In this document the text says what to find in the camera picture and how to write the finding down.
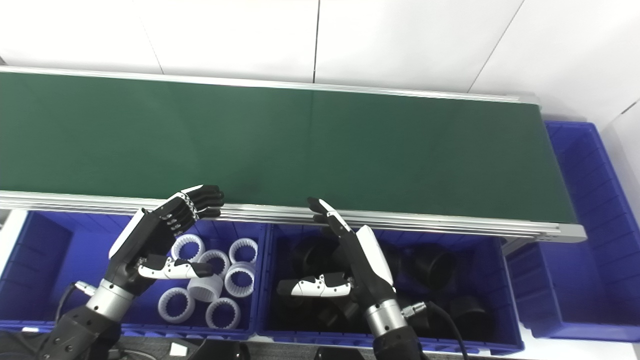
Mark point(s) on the black robot body part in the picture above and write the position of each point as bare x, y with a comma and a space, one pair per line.
340, 354
220, 351

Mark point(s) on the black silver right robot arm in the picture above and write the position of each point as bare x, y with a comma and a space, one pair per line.
385, 320

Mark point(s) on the blue bin with black parts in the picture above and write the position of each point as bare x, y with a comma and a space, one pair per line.
492, 270

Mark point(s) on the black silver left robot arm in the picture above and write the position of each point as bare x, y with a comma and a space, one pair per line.
107, 300

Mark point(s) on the green conveyor belt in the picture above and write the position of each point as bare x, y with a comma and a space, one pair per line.
300, 145
425, 220

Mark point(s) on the blue bin with white rings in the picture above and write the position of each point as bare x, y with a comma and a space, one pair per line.
50, 270

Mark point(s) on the small white tag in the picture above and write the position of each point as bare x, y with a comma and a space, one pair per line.
177, 348

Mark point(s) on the empty blue bin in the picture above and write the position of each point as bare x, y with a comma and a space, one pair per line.
590, 270

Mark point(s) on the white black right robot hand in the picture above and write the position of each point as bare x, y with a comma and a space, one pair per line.
372, 260

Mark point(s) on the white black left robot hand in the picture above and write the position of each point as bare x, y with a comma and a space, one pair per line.
135, 240

